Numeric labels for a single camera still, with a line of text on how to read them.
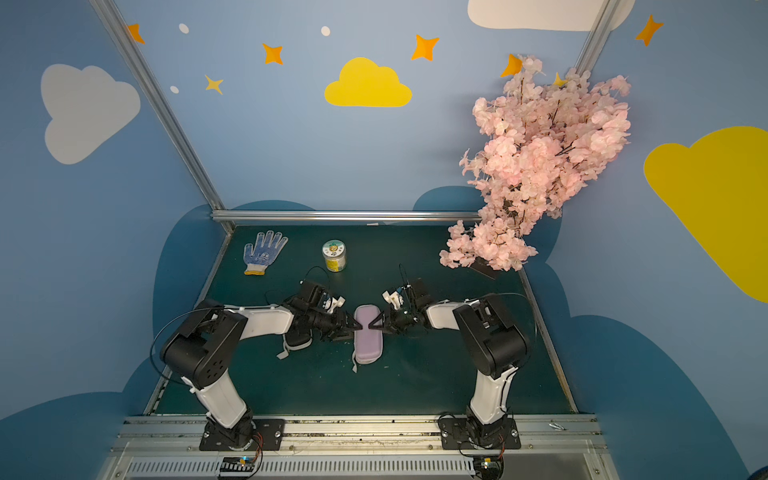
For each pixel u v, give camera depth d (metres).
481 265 0.73
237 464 0.73
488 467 0.73
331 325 0.82
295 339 0.87
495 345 0.48
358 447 0.74
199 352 0.48
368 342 0.88
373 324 0.90
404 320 0.83
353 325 0.90
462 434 0.75
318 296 0.80
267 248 1.15
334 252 1.04
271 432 0.75
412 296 0.80
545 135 0.75
